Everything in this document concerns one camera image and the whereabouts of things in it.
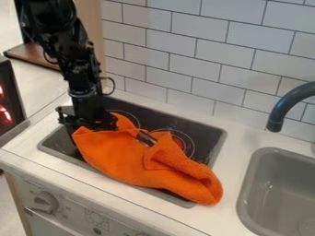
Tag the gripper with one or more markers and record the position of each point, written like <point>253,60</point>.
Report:
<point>88,109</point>

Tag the orange cloth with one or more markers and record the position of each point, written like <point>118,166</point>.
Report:
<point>135,162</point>

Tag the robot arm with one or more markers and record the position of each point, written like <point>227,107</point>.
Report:
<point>61,33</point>

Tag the toy stove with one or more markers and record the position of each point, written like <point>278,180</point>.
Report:
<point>197,135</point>

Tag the tap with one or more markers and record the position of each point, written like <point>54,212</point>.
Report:
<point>285,103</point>

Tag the black computer case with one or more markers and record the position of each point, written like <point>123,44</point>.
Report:
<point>9,98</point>

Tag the brown wooden table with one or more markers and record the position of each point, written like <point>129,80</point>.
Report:
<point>31,53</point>

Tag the toy sink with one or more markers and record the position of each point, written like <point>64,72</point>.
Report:
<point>279,193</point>

